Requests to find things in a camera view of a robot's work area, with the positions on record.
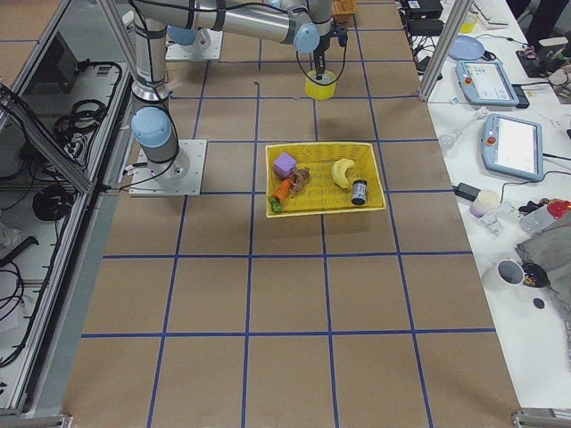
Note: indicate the grey cloth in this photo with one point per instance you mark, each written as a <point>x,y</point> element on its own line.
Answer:
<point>550,250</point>

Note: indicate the white mug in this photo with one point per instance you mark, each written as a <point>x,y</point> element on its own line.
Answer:
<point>503,276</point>

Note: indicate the light blue plate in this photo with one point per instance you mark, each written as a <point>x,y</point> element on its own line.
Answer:
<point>466,48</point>

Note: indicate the purple foam cube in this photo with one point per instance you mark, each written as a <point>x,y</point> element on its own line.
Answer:
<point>284,165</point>

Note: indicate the yellow woven basket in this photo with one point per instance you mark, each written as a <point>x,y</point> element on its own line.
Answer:
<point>322,195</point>

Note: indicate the lavender white cup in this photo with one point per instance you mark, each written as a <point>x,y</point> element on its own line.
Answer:
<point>485,201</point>

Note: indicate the white light bulb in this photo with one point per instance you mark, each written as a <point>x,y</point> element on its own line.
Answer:
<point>447,141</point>

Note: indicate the black bowl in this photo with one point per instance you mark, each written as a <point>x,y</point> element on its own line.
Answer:
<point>535,276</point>

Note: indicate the small dark-lidded jar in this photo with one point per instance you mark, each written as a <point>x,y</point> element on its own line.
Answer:
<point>359,192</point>

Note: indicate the white plastic bracket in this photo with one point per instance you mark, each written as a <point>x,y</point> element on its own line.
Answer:
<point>495,220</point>

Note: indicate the lower teach pendant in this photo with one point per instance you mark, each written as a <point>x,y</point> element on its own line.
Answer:
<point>512,147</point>

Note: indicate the yellow banana toy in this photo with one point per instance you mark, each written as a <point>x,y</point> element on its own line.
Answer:
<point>339,172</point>

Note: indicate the yellow tape roll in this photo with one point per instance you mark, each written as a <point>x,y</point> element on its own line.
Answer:
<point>320,89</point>

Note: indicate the yellow cup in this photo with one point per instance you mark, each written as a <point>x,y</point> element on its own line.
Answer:
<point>469,24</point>

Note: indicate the teach pendant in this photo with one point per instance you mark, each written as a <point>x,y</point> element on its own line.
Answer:
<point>512,147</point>
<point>485,83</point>

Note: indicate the aluminium frame post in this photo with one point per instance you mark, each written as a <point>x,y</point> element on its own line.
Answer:
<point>459,11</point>

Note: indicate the brown toy animal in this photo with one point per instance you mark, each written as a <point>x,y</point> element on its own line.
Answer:
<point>300,179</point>

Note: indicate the toy carrot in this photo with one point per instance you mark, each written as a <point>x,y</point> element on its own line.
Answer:
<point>277,199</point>

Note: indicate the upper teach pendant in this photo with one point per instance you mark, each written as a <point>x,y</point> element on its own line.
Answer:
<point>485,83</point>

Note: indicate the black power adapter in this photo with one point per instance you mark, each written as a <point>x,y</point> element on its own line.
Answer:
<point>466,192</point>

